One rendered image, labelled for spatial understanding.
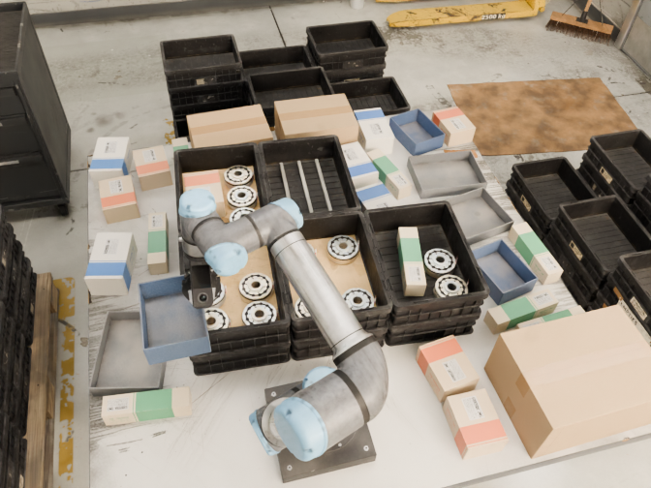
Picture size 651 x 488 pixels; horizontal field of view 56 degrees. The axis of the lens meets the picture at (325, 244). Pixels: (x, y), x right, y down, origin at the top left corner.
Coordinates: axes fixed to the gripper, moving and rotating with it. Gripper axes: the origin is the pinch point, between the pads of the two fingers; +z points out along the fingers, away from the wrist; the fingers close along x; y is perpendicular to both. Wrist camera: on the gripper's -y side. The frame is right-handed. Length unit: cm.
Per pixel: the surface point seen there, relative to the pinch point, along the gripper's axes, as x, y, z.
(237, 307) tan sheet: -11.6, 18.6, 27.9
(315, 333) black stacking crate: -32.5, 4.2, 25.2
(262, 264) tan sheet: -21.5, 33.8, 27.0
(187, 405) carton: 5.8, -6.8, 36.5
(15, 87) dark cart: 65, 151, 36
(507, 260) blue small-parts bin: -109, 28, 31
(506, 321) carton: -95, 1, 28
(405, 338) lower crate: -63, 3, 33
